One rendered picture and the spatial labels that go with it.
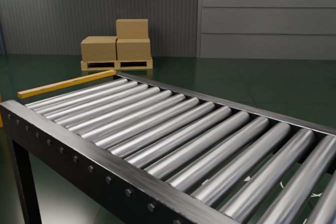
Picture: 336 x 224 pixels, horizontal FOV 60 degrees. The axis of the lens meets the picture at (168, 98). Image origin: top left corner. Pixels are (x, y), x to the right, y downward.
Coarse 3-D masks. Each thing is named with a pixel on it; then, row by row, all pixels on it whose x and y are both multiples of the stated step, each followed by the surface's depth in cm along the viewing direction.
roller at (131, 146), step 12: (204, 108) 97; (168, 120) 87; (180, 120) 88; (192, 120) 92; (144, 132) 80; (156, 132) 81; (168, 132) 84; (120, 144) 74; (132, 144) 75; (144, 144) 77; (120, 156) 71
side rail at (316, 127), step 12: (120, 72) 138; (156, 84) 121; (192, 96) 107; (204, 96) 107; (216, 108) 102; (240, 108) 96; (252, 108) 96; (252, 120) 93; (276, 120) 88; (288, 120) 87; (300, 120) 87; (324, 132) 80; (312, 144) 83
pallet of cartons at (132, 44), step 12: (120, 24) 472; (132, 24) 473; (144, 24) 474; (96, 36) 503; (108, 36) 503; (120, 36) 479; (132, 36) 480; (144, 36) 481; (84, 48) 442; (96, 48) 445; (108, 48) 448; (120, 48) 449; (132, 48) 451; (144, 48) 453; (84, 60) 448; (96, 60) 451; (108, 60) 454; (120, 60) 456; (132, 60) 456; (144, 60) 458
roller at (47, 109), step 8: (112, 88) 116; (120, 88) 119; (80, 96) 107; (88, 96) 108; (96, 96) 110; (56, 104) 100; (64, 104) 101; (72, 104) 103; (40, 112) 95; (48, 112) 97
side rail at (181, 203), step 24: (24, 120) 88; (48, 120) 87; (24, 144) 94; (48, 144) 80; (72, 144) 74; (72, 168) 75; (96, 168) 66; (120, 168) 64; (96, 192) 69; (120, 192) 62; (144, 192) 56; (168, 192) 56; (120, 216) 65; (144, 216) 58; (168, 216) 53; (192, 216) 50; (216, 216) 50
